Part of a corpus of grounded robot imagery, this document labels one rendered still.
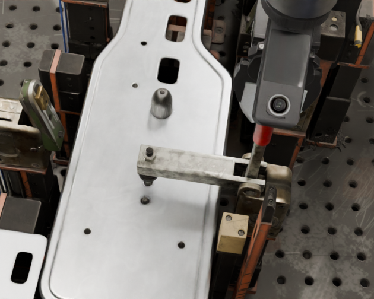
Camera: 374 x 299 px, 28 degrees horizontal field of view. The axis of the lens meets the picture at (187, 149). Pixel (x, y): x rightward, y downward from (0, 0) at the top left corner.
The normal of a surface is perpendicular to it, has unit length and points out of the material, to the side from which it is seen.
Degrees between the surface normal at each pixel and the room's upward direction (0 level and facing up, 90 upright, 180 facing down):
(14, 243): 0
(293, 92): 28
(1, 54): 0
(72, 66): 0
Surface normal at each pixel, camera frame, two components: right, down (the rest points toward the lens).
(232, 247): -0.13, 0.85
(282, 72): 0.03, -0.05
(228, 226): 0.06, -0.51
